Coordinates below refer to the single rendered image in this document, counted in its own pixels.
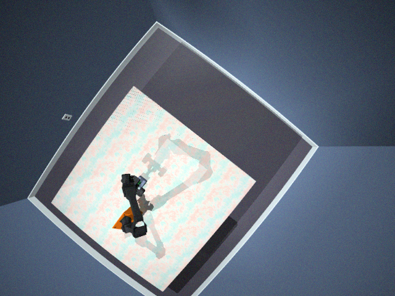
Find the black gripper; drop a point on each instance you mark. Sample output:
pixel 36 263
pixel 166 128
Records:
pixel 140 191

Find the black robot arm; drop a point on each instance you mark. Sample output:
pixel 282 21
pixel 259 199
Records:
pixel 129 184

